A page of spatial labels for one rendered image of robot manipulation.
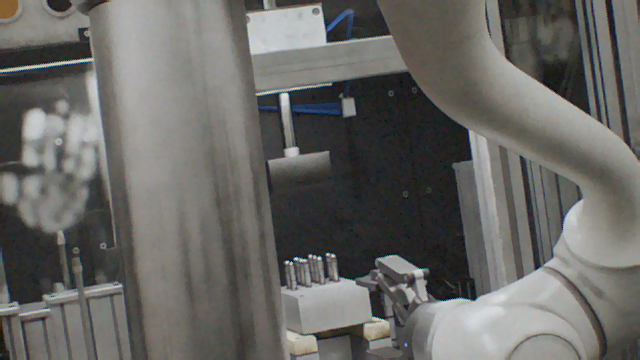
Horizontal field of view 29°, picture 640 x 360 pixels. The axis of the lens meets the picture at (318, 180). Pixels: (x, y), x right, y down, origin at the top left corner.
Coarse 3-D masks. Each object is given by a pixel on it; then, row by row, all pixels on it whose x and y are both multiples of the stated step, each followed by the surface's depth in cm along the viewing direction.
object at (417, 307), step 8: (416, 296) 129; (432, 296) 129; (416, 304) 128; (424, 304) 126; (432, 304) 125; (408, 312) 131; (416, 312) 126; (408, 320) 126; (416, 320) 124; (408, 328) 125; (408, 336) 125; (408, 344) 125; (408, 352) 125
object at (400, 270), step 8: (376, 264) 137; (384, 264) 135; (392, 264) 135; (400, 264) 134; (408, 264) 134; (384, 272) 136; (392, 272) 133; (400, 272) 131; (408, 272) 129; (424, 272) 129; (400, 280) 131; (408, 280) 129; (424, 280) 130
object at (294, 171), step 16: (288, 96) 164; (288, 112) 163; (288, 128) 163; (288, 144) 164; (272, 160) 161; (288, 160) 161; (304, 160) 162; (320, 160) 163; (272, 176) 161; (288, 176) 161; (304, 176) 162; (320, 176) 163; (272, 192) 161
